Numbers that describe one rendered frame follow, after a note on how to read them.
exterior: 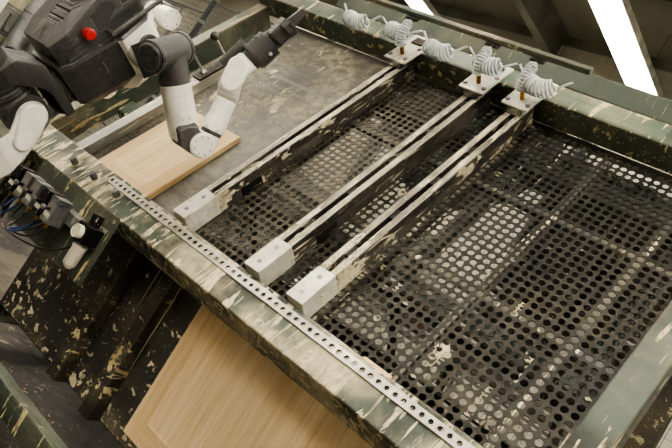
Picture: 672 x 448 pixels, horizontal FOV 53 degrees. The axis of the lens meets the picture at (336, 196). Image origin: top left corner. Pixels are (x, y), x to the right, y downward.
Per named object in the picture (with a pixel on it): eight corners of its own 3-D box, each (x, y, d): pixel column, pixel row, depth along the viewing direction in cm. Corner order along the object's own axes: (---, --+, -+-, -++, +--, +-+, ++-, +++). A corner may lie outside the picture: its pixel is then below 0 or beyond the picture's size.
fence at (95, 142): (79, 152, 244) (75, 143, 242) (272, 41, 290) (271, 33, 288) (86, 157, 242) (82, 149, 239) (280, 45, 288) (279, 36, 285)
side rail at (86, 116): (52, 140, 263) (41, 117, 255) (263, 24, 316) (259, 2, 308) (60, 146, 259) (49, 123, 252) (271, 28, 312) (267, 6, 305)
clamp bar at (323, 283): (284, 306, 181) (269, 244, 165) (529, 100, 239) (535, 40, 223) (310, 325, 176) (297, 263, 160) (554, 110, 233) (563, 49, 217)
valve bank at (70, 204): (-29, 203, 223) (11, 142, 224) (8, 216, 235) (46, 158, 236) (41, 275, 195) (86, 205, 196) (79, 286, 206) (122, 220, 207)
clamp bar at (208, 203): (175, 223, 211) (153, 164, 195) (416, 58, 268) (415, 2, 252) (194, 237, 205) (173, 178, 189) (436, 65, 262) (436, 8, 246)
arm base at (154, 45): (165, 83, 185) (160, 41, 181) (129, 78, 190) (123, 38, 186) (198, 71, 197) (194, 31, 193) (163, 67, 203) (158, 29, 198)
